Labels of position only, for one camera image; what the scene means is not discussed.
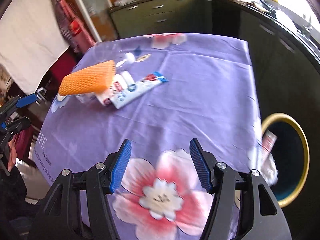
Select yellow rimmed trash bin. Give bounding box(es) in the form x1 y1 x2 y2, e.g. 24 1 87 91
262 113 310 207

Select pink printed paper packet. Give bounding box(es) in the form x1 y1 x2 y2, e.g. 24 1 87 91
260 130 277 164

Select green kitchen cabinets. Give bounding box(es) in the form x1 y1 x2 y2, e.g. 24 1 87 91
109 0 319 131

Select white hanging towel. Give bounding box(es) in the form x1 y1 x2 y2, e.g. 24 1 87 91
1 0 69 94

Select orange foam fruit net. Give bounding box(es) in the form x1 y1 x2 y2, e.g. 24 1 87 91
59 60 116 96

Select white crumpled tissue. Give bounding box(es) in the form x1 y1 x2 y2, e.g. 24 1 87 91
260 153 278 186

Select pink checked apron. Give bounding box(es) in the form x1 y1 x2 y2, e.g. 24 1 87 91
51 0 95 54

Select glass door wooden cabinet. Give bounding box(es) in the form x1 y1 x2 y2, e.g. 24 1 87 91
67 0 117 42

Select blue white toothpaste tube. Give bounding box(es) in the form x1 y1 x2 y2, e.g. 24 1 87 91
110 72 169 109

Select person's hand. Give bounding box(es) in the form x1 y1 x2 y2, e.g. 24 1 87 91
8 140 17 172

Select purple floral tablecloth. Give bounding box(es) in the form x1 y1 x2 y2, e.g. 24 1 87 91
33 34 261 239

